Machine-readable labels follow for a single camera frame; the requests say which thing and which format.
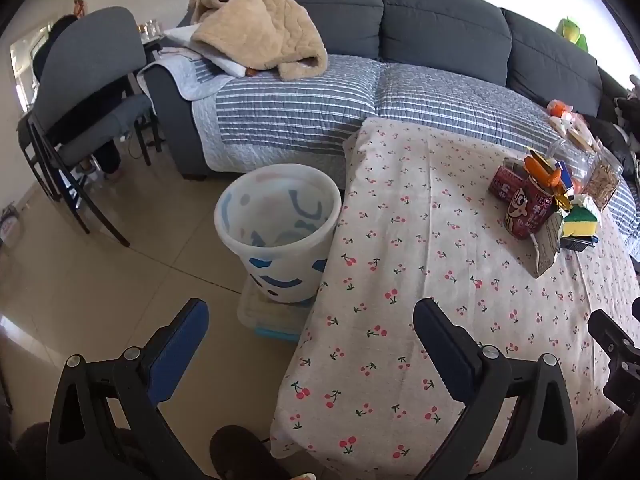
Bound clear plastic storage box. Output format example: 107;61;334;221
236;276;314;342

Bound beige fleece blanket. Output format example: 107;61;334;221
188;0;329;80

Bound yellow green sponge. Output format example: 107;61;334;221
560;206;599;252

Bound white patterned trash bin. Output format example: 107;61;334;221
214;164;342;304

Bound red drink can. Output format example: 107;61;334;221
504;177;555;240
489;165;524;204

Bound black clothes pile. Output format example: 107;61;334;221
585;68;639;181

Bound green plush toy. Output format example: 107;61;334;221
555;18;589;52

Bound dark grey sofa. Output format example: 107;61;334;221
144;0;640;181

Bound snack bags on sofa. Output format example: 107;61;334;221
546;100;596;148

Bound striped grey quilt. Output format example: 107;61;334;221
136;53;640;261

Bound grey black chair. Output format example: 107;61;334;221
27;6;160;247

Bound glass jar of seeds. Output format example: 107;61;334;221
584;148;623;211

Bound cherry print tablecloth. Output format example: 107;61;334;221
271;118;639;479

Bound glass jug with cork lid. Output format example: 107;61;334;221
544;138;596;185

